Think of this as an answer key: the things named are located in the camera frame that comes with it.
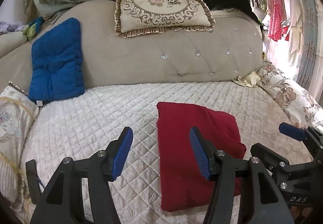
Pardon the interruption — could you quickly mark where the dark red sweater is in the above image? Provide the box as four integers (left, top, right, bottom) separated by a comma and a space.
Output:
156, 102, 247, 213

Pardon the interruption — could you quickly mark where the floral side pillow right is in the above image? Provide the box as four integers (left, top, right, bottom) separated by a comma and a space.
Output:
257, 62, 322, 132

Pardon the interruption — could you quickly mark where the cream crumpled cloth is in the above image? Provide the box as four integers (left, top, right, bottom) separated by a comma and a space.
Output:
233, 71, 261, 88

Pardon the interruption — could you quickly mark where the white quilted bedspread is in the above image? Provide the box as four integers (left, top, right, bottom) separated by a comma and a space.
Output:
20, 81, 314, 224

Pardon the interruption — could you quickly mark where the cream embroidered pillow left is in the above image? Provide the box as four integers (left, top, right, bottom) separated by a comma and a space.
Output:
1, 85, 39, 212

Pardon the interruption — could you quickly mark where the beige tufted headboard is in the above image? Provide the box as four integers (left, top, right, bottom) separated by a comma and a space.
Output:
1, 0, 262, 93

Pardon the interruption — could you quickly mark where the blue quilted cushion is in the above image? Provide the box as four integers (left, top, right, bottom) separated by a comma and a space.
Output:
28, 17, 85, 104

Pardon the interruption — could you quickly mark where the red polka dot garment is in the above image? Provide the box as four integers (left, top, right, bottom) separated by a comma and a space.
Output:
267, 0, 289, 41

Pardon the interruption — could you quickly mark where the green blue toy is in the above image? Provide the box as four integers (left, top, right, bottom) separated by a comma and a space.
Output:
22, 17, 45, 40

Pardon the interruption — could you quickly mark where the floral embroidered ruffled pillow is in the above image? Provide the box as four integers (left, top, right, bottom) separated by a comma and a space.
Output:
114, 0, 215, 38

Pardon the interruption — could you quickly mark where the purple knitted cloth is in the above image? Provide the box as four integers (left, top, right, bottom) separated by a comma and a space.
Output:
0, 21, 25, 35

